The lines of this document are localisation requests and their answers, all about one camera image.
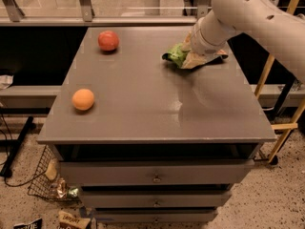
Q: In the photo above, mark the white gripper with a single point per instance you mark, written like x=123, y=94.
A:
x=200, y=44

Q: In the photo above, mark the green rice chip bag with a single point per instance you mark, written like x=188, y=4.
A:
x=177, y=56

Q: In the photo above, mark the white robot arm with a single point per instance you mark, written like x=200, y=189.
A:
x=278, y=32

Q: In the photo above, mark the shiny snack bag in basket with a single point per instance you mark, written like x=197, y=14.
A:
x=61, y=190

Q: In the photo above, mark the tan snack bag on floor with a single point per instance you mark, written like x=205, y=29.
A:
x=69, y=221

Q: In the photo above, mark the black snack bag on floor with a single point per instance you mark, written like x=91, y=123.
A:
x=36, y=224

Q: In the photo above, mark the red apple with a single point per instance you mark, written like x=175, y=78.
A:
x=108, y=41

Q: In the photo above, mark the grey drawer cabinet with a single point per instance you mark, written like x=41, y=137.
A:
x=145, y=109

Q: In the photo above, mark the orange fruit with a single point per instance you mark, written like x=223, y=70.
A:
x=83, y=99

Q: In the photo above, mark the top grey drawer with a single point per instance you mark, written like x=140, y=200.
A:
x=132, y=173

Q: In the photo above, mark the grey drawer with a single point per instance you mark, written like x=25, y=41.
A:
x=155, y=216
x=132, y=173
x=155, y=199

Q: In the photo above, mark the middle grey drawer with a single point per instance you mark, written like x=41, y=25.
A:
x=155, y=199

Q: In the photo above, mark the bottom grey drawer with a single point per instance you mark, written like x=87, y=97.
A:
x=155, y=216

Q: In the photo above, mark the black stand leg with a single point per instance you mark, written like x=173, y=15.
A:
x=15, y=145

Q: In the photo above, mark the metal railing frame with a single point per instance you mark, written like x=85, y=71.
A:
x=91, y=13

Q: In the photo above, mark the black wire basket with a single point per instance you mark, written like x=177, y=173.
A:
x=46, y=173

